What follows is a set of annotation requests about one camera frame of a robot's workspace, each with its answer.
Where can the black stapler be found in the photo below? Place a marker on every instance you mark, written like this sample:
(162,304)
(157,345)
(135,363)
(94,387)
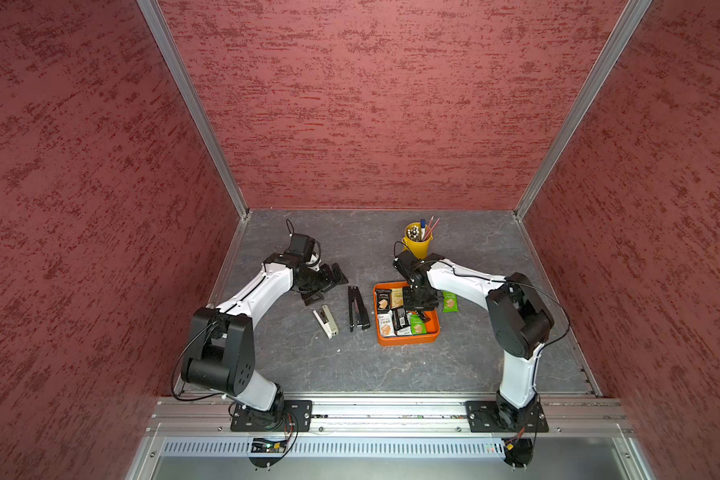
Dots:
(358,314)

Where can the yellow pen holder bucket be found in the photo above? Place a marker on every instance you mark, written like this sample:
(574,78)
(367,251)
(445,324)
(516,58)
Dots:
(419,249)

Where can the black cookie packet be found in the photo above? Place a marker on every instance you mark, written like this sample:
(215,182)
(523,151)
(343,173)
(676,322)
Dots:
(383,300)
(401,322)

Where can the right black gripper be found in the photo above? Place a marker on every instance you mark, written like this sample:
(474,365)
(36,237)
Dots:
(410,305)

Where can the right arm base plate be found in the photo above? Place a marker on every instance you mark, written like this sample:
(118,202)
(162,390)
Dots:
(502,417)

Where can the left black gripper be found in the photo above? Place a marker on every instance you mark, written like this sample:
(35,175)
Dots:
(327,283)

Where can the black cookie packet upper left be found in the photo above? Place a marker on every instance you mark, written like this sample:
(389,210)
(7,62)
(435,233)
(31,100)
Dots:
(383,300)

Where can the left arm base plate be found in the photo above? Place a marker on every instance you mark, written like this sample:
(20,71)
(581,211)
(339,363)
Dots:
(284,416)

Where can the pens in bucket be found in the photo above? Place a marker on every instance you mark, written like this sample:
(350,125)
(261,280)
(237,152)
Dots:
(421,230)

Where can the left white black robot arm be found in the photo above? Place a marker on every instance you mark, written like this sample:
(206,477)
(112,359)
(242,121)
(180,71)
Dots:
(220,354)

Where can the black cookie packet centre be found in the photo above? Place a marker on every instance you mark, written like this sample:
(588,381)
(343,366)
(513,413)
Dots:
(401,322)

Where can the orange plastic storage box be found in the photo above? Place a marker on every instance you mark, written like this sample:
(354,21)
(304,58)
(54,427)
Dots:
(430,317)

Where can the beige small stapler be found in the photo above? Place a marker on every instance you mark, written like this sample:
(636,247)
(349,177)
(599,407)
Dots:
(326,320)

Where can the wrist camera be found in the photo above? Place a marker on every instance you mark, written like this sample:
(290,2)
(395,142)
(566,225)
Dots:
(405,263)
(303,247)

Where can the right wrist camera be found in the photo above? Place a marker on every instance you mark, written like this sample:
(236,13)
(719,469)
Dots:
(405,263)

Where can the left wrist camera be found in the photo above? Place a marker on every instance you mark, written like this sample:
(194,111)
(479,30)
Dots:
(303,247)

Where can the aluminium frame rail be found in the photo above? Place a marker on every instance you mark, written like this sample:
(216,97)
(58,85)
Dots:
(425,415)

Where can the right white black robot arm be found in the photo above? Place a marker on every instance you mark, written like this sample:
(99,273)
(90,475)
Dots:
(519,317)

